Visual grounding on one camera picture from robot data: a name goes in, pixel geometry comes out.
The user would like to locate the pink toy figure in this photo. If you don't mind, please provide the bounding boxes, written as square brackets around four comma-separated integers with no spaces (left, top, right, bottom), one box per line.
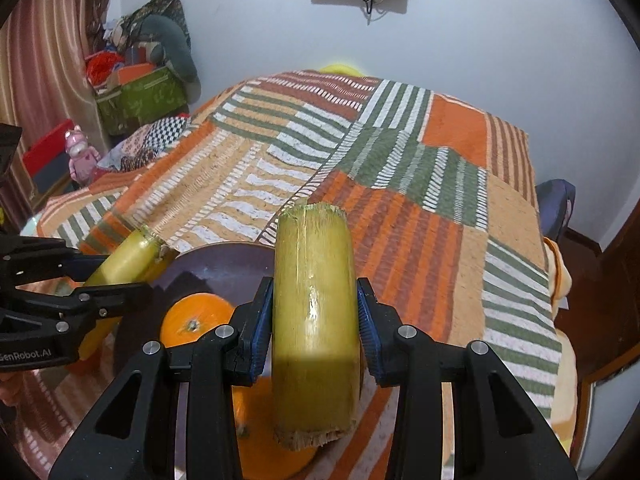
[65,127,102,184]

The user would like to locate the blue bag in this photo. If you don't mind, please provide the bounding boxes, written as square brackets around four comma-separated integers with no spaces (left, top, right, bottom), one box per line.
[535,179,577,242]

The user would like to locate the red knitted cloth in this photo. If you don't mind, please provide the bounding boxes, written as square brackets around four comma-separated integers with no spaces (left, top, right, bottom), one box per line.
[84,51,125,87]

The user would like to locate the orange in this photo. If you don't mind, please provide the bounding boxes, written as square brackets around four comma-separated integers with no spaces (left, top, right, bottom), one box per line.
[231,377,321,479]
[160,292,237,350]

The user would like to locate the yellow plastic item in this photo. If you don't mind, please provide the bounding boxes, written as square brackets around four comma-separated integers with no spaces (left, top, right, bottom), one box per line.
[319,62,362,77]

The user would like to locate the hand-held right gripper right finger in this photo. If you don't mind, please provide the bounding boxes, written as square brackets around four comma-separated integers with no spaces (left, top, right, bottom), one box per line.
[356,277,581,480]

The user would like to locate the striped patchwork blanket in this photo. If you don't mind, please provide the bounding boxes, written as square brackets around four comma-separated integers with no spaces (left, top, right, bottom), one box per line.
[0,71,577,480]

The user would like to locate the checkered cloth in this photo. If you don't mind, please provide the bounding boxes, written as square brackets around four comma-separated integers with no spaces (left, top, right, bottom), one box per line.
[97,114,202,173]

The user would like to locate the slim yellow sugarcane piece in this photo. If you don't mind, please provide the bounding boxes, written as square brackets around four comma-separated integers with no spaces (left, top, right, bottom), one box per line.
[77,225,179,361]

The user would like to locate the red box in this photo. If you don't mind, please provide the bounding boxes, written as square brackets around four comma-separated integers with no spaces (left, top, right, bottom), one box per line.
[22,119,77,193]

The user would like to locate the green fabric storage box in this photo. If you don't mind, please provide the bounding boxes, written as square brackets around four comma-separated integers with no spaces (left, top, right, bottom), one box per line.
[95,67,189,137]

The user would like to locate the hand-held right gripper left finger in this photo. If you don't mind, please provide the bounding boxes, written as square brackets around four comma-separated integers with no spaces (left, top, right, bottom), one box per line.
[47,276,275,480]

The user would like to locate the pale orange bed sheet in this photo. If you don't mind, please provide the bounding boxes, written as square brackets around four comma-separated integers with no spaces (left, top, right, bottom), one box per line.
[542,236,582,453]

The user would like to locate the striped brown curtain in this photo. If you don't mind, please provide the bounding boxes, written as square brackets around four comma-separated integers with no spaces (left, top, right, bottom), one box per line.
[0,0,122,233]

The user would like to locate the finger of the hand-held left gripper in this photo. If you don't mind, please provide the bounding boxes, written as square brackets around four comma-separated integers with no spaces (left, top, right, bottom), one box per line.
[0,232,110,287]
[0,282,154,343]

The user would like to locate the thick yellow sugarcane piece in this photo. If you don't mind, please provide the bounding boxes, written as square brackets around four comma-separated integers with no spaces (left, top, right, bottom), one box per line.
[272,202,363,450]

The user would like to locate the dark purple bowl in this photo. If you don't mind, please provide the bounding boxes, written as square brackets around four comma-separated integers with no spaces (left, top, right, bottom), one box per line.
[107,241,281,480]

